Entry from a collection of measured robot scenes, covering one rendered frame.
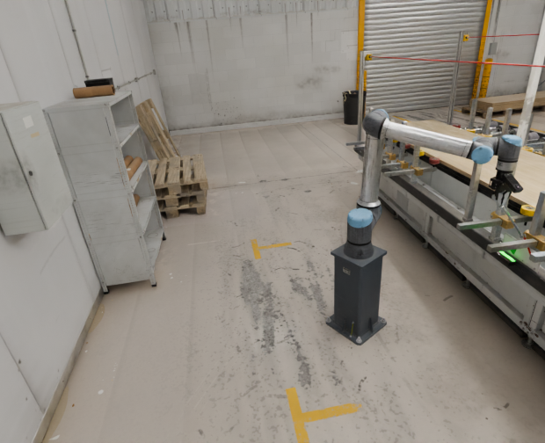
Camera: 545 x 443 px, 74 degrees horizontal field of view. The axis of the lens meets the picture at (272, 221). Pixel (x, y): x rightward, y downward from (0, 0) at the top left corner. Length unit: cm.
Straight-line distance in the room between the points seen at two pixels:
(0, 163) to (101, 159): 95
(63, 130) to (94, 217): 68
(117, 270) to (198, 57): 658
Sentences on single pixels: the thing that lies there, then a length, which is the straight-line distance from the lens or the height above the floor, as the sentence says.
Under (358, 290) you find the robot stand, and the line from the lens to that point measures 237.
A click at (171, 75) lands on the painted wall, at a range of 915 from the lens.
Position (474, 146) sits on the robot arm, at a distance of 203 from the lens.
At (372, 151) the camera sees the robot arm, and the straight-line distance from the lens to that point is 223.
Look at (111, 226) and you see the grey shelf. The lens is 313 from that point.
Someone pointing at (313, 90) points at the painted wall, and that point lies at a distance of 949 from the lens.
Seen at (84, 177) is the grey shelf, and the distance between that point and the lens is 302.
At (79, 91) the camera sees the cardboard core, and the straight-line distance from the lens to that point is 342.
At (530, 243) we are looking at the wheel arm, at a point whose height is 86.
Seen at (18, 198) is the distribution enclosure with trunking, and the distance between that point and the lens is 217.
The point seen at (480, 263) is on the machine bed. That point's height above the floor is 28.
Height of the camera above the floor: 183
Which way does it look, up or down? 26 degrees down
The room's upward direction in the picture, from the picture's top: 5 degrees counter-clockwise
